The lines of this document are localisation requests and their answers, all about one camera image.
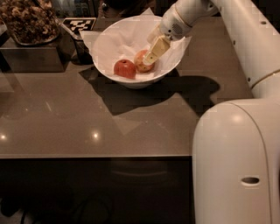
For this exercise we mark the black tag stand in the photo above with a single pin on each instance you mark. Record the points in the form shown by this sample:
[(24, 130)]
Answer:
[(82, 56)]

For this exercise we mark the yellow-red apple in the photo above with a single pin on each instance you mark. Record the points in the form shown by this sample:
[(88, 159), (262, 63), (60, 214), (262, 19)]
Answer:
[(138, 61)]

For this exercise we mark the white paper liner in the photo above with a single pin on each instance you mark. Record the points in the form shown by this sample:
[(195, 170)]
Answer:
[(122, 38)]

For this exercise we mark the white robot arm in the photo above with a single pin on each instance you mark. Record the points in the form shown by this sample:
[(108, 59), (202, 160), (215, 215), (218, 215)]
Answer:
[(236, 144)]

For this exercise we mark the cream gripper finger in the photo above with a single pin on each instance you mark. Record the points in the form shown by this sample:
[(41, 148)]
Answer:
[(155, 33), (158, 48)]

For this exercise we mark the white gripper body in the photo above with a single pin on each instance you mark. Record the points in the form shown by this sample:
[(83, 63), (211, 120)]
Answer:
[(171, 25)]

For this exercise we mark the white bowl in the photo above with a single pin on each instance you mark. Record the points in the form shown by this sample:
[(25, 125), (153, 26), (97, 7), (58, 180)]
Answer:
[(137, 78)]

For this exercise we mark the glass bowl of snacks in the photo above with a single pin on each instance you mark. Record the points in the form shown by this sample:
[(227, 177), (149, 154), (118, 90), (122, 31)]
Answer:
[(30, 22)]

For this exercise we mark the red apple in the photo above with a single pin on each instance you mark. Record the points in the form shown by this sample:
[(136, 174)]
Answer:
[(125, 68)]

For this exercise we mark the dark metal box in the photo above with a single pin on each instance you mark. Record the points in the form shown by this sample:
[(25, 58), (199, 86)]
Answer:
[(49, 58)]

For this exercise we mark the black white marker tag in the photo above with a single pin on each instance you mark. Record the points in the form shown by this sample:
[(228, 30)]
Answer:
[(77, 24)]

